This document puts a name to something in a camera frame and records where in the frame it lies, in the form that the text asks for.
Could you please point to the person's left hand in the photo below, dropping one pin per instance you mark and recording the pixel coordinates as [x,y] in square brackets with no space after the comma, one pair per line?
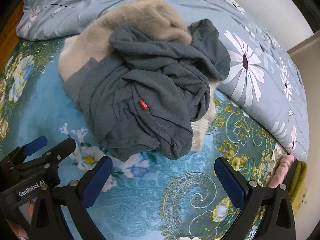
[16,230]

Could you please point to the folded black cloth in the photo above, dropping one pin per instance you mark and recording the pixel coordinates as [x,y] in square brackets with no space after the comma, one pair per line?
[293,175]

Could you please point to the teal floral bed sheet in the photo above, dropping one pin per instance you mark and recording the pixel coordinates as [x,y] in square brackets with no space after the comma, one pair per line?
[37,105]

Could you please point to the beige fluffy sweater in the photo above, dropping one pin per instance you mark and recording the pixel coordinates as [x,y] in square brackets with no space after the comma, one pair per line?
[140,15]

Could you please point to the grey pants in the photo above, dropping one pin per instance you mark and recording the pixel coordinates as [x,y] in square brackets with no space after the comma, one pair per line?
[150,92]

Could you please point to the wooden bed frame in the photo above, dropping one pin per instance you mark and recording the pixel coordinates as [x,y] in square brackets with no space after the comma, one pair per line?
[7,37]

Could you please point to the white wardrobe with black strip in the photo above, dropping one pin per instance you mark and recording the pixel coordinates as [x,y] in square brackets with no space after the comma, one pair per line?
[275,10]

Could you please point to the light blue floral duvet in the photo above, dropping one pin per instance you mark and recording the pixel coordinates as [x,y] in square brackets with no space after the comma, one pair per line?
[212,5]

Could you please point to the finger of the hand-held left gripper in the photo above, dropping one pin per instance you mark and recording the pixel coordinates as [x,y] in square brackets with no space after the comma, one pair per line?
[60,150]
[36,143]

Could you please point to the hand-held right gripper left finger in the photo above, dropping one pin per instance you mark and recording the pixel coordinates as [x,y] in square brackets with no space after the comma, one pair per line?
[98,180]

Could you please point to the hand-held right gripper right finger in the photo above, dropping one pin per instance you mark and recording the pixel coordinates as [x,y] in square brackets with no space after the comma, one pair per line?
[230,182]

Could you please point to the folded pink cloth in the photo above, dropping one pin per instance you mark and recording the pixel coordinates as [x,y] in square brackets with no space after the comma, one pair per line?
[282,170]

